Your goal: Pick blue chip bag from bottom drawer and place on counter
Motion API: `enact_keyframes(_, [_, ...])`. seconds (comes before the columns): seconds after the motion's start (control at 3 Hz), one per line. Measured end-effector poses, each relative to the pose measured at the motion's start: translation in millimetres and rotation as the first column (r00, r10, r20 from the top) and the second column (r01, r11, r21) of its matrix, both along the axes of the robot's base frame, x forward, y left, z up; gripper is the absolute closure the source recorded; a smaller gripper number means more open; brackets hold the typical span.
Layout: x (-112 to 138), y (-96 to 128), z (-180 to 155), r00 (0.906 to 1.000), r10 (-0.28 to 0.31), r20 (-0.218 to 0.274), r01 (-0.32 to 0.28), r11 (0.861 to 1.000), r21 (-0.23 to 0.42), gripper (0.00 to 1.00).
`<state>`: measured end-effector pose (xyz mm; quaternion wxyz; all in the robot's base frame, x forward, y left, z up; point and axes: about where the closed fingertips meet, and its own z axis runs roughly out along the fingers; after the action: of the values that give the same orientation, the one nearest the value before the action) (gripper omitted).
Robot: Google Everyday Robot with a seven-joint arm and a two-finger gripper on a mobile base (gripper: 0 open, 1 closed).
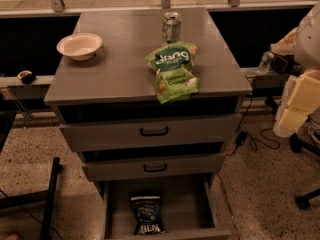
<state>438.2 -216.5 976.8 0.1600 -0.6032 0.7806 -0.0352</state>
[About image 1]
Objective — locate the blue chip bag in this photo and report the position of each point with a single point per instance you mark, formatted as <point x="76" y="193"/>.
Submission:
<point x="146" y="210"/>

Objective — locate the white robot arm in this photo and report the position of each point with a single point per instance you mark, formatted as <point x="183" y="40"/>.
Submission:
<point x="301" y="95"/>

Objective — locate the grey drawer cabinet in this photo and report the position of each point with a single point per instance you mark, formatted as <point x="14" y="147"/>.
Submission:
<point x="117" y="84"/>

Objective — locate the green coconut chip bag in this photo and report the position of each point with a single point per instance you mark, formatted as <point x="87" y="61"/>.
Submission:
<point x="172" y="64"/>

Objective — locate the grey top drawer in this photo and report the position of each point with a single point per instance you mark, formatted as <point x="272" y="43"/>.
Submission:
<point x="138" y="133"/>

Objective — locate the grey middle drawer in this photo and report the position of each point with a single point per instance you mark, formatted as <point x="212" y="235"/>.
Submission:
<point x="153" y="167"/>

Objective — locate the grey open bottom drawer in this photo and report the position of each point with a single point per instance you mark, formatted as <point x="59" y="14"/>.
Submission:
<point x="186" y="209"/>

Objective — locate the silver soda can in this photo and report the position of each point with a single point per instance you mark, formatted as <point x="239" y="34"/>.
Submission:
<point x="171" y="27"/>

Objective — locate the white bowl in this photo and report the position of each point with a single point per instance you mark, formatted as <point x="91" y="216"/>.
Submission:
<point x="79" y="46"/>

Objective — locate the clear water bottle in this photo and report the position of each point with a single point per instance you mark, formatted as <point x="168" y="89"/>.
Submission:
<point x="265" y="62"/>

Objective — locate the small black box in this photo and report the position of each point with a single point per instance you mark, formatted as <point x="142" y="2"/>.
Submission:
<point x="279" y="64"/>

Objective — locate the black tape measure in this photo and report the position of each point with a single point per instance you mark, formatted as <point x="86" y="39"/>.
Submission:
<point x="26" y="76"/>

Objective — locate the black stand leg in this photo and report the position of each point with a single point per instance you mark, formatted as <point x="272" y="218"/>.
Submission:
<point x="296" y="144"/>

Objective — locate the black chair frame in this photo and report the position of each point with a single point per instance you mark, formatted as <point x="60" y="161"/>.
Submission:
<point x="48" y="196"/>

